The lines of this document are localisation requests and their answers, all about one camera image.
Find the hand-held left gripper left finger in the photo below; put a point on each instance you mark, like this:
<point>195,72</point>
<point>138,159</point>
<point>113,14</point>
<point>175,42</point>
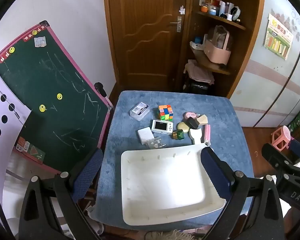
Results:
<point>87,177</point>

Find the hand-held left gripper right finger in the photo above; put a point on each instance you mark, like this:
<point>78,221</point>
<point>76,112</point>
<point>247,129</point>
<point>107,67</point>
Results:
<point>215,172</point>

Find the pink stick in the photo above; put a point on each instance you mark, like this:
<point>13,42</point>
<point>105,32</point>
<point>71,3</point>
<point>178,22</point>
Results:
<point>207,133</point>

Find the white scraper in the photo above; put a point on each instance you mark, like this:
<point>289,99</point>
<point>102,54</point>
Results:
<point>196,135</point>

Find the green gold small bottle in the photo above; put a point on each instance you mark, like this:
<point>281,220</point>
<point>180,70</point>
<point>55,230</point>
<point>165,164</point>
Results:
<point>178,135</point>

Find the white plastic tray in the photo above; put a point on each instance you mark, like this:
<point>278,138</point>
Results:
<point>162,185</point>

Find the beige block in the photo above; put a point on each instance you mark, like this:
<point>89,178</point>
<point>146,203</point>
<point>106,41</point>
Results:
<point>202,120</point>

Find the small black block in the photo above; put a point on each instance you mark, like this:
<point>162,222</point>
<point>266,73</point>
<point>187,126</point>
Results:
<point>192,123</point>

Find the round yellow soap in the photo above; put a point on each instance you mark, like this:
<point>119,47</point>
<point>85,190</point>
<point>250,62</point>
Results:
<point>183,126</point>

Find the round pink case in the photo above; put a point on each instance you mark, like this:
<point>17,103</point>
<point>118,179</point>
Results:
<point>190,115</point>

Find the clear packet of small picks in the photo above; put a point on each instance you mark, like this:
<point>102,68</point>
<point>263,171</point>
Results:
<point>156,143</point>

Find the white handheld game console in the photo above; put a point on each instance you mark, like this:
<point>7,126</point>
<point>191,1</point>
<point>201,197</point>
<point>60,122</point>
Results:
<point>161,127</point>

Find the small white box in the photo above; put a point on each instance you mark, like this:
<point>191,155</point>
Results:
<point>145,135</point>

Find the multicoloured puzzle cube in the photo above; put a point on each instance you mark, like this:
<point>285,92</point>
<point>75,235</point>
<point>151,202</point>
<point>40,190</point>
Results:
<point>165,112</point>

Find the clear plastic box with label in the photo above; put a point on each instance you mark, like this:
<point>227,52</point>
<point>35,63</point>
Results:
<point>140,111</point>

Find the pink plastic stool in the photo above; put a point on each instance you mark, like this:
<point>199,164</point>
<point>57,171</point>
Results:
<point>282,136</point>

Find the green packet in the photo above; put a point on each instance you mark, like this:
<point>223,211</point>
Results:
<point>298,120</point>

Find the blue plush table cover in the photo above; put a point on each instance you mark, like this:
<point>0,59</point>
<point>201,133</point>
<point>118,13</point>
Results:
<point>125,135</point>

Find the coloured magnet shapes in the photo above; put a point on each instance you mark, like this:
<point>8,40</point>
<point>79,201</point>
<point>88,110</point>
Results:
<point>30,150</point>

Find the pale floral wardrobe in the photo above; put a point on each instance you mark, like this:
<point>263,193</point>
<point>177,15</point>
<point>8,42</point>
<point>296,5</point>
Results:
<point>270,87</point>

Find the beige shaggy rug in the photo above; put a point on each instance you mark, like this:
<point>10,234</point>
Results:
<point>175,235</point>

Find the yellow smiley magnet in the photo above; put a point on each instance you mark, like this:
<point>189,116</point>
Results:
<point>34,32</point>
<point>59,96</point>
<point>42,108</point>
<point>12,49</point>

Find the black bag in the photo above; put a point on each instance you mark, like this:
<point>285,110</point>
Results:
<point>196,88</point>

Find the black chalkboard knob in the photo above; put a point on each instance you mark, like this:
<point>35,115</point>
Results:
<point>100,88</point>

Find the white board with black dots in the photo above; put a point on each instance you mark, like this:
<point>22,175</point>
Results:
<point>5,120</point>

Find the folded pink cloth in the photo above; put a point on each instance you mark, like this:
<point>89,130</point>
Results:
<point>198,72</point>

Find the pink-framed green chalkboard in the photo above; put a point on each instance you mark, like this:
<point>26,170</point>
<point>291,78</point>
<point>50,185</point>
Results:
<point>52,80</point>

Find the brown wooden shelf cabinet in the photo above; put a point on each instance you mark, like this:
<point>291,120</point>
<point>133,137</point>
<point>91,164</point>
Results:
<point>247,55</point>

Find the pink storage basket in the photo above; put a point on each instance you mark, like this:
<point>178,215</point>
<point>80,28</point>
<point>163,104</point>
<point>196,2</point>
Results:
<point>218,51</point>

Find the small blue container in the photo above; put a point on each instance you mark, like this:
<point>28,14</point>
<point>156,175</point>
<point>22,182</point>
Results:
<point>198,40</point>

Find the printed card on chalkboard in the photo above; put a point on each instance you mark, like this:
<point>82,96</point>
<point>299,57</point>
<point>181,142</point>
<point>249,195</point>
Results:
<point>40,41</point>

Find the brown wooden door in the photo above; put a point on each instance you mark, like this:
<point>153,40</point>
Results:
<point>145,42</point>

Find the black and white headband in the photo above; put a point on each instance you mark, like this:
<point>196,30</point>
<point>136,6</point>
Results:
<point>236,12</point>

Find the white bottle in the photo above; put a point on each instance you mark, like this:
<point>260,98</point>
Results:
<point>222,8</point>

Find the orange jar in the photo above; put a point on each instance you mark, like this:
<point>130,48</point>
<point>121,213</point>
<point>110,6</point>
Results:
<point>204,8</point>

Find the white door hook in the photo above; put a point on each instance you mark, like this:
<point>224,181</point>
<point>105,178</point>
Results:
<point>182,9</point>

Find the wall poster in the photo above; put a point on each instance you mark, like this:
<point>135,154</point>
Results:
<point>278,37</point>

